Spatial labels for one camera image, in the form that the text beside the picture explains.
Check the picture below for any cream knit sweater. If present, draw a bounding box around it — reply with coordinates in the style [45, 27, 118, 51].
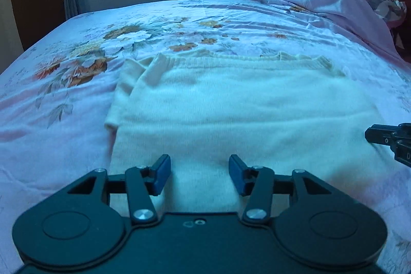
[105, 53, 401, 212]

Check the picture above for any floral pink bed sheet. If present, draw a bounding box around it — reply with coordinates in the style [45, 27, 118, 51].
[1, 0, 410, 273]

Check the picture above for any pink blanket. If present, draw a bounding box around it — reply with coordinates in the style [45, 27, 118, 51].
[252, 0, 406, 64]

